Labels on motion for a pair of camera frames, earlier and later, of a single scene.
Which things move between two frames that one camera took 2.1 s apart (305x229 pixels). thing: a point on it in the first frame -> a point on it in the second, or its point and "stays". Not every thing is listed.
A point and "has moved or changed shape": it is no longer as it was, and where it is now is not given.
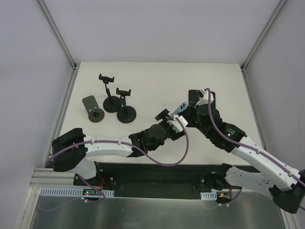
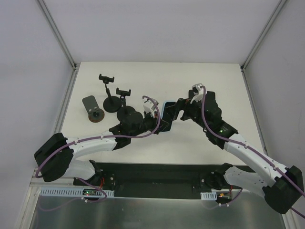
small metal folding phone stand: [96, 114] stays
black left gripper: [164, 118] -> [157, 122]
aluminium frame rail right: [277, 9] stays
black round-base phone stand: [112, 103] stays
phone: [182, 107] has moved or changed shape
